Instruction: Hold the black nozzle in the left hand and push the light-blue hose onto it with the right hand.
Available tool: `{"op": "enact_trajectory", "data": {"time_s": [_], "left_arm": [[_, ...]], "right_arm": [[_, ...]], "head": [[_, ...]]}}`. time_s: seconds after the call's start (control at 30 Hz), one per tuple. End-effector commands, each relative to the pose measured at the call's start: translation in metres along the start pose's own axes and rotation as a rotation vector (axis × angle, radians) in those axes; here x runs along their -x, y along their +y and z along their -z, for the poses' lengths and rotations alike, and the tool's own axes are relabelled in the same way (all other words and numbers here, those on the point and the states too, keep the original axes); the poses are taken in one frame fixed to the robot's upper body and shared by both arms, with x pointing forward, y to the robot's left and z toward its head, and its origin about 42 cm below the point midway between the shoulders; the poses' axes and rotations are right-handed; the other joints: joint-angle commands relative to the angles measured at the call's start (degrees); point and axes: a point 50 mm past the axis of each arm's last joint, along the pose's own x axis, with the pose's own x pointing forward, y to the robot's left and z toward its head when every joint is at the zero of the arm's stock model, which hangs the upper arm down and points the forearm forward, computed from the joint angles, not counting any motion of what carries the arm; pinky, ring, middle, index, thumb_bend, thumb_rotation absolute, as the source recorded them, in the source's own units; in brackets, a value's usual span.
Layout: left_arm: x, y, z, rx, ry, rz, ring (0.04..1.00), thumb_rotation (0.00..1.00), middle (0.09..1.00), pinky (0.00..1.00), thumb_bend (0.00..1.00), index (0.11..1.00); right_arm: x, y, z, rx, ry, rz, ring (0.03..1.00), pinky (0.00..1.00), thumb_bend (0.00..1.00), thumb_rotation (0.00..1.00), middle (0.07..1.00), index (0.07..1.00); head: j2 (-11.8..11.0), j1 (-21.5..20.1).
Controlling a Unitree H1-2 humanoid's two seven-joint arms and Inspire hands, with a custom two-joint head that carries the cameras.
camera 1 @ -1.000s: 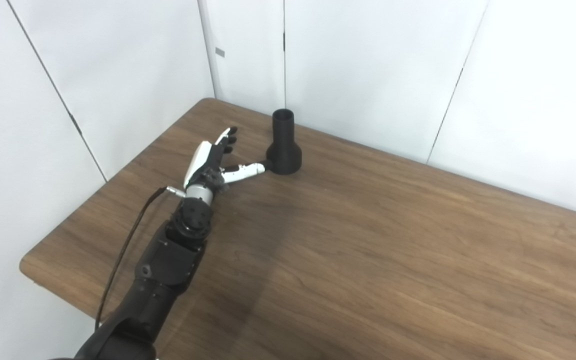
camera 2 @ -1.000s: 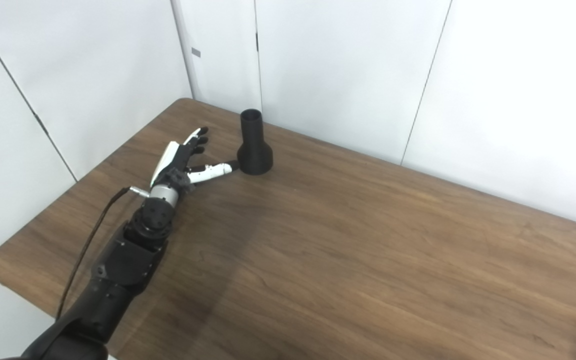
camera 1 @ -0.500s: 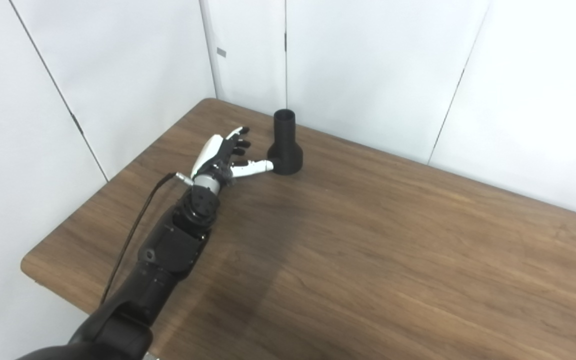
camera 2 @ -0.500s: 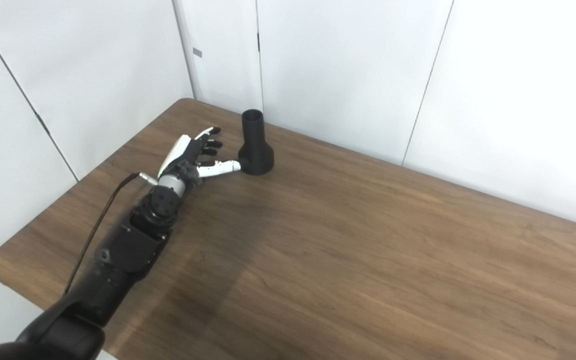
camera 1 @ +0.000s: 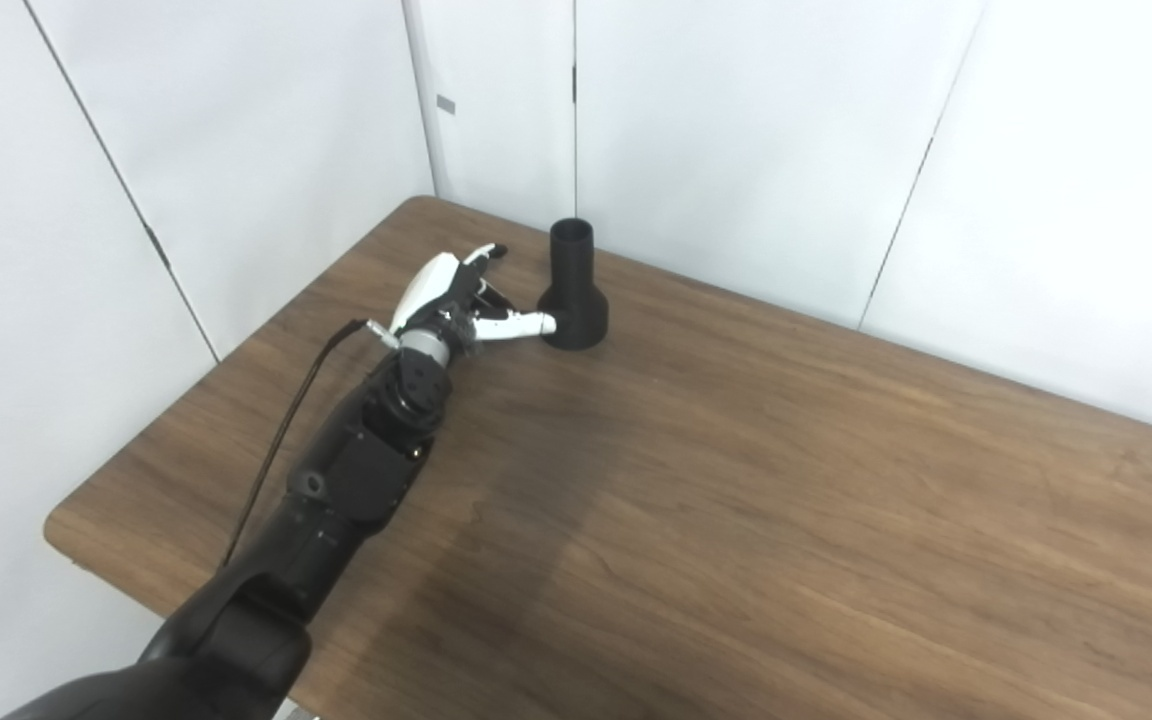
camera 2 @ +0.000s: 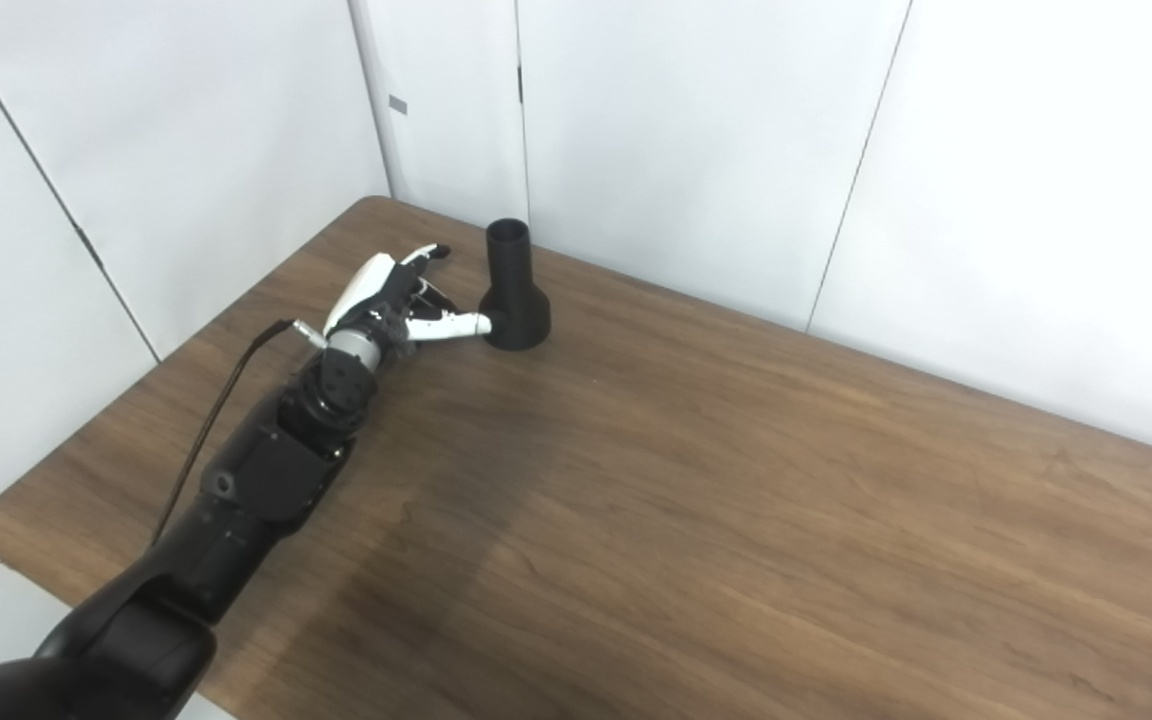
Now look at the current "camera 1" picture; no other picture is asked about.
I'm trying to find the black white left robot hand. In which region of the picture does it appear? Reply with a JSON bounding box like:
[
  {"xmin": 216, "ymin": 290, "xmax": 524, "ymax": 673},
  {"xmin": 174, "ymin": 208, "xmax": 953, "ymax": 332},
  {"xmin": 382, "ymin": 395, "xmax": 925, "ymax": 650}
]
[{"xmin": 388, "ymin": 243, "xmax": 558, "ymax": 347}]

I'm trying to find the black funnel-shaped nozzle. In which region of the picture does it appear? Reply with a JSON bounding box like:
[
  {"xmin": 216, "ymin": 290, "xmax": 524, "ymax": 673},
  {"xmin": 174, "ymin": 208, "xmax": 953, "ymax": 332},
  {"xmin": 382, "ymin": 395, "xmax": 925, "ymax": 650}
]
[{"xmin": 537, "ymin": 218, "xmax": 609, "ymax": 351}]

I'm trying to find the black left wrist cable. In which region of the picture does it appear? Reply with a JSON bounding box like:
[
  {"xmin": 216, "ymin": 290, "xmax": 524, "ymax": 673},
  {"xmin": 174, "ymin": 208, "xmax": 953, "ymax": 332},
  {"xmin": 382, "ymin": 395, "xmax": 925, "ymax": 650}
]
[{"xmin": 219, "ymin": 318, "xmax": 399, "ymax": 571}]

